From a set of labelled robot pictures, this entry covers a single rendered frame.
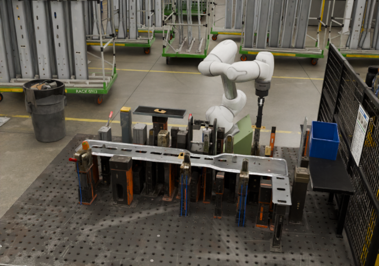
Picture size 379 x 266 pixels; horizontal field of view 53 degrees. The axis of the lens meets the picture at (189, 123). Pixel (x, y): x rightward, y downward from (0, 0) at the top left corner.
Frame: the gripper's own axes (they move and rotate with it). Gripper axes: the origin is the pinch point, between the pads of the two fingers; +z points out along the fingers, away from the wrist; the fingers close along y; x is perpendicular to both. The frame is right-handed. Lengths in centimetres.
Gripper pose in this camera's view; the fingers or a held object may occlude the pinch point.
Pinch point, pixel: (259, 120)
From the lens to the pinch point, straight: 231.2
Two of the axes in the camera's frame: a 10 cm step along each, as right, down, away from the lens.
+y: -1.8, 3.9, -9.0
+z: -0.2, 9.2, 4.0
